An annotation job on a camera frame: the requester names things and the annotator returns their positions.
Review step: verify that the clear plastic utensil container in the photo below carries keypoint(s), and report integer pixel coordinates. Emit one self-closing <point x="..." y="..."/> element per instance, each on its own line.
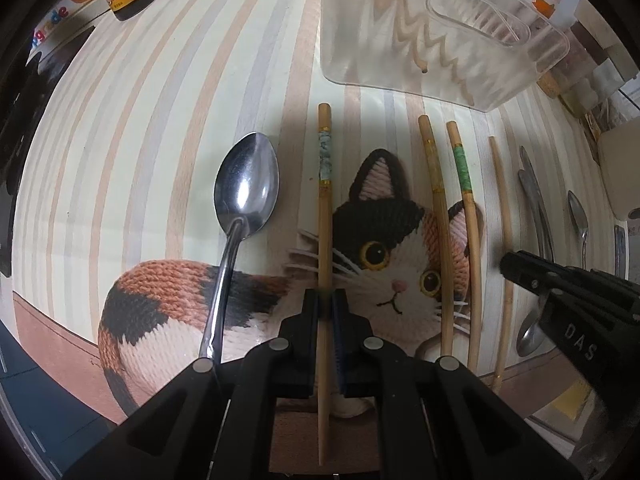
<point x="380" y="25"/>

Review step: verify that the flat metal utensil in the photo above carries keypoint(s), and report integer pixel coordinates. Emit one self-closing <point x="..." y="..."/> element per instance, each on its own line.
<point x="537" y="195"/>

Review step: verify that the large metal spoon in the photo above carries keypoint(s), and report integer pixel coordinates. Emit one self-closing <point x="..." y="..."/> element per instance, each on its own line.
<point x="246" y="185"/>

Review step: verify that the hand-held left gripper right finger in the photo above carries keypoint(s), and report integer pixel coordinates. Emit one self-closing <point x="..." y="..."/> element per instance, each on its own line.
<point x="341" y="310"/>

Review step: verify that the striped cat print mat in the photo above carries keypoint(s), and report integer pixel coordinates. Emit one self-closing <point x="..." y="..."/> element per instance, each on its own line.
<point x="150" y="160"/>

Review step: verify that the beige plastic board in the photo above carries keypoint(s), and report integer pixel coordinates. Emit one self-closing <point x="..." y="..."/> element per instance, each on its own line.
<point x="620" y="175"/>

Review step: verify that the small metal spoon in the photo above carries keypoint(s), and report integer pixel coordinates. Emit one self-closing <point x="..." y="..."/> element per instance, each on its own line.
<point x="577" y="215"/>

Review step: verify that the dark blue mat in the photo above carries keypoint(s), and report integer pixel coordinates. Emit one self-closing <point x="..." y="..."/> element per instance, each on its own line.
<point x="45" y="410"/>

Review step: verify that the plain thin bamboo chopstick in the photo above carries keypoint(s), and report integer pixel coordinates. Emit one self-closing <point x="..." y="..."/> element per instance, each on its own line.
<point x="505" y="220"/>

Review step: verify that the bamboo chopstick with green band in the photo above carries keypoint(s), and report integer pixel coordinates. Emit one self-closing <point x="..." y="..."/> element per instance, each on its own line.
<point x="470" y="220"/>

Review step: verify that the bamboo chopstick with gold band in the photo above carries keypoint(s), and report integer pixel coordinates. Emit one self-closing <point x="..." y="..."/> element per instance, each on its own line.
<point x="440" y="220"/>

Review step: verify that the bamboo chopstick with grey band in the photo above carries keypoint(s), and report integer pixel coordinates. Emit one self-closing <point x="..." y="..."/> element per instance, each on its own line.
<point x="325" y="220"/>

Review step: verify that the egg tart print box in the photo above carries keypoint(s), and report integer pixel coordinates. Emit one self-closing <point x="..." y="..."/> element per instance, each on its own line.
<point x="65" y="5"/>

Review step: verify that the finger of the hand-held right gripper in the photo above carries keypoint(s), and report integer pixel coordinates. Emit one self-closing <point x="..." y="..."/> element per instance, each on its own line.
<point x="525" y="267"/>

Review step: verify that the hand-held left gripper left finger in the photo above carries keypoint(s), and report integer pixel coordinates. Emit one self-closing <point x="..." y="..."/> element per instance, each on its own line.
<point x="311" y="310"/>

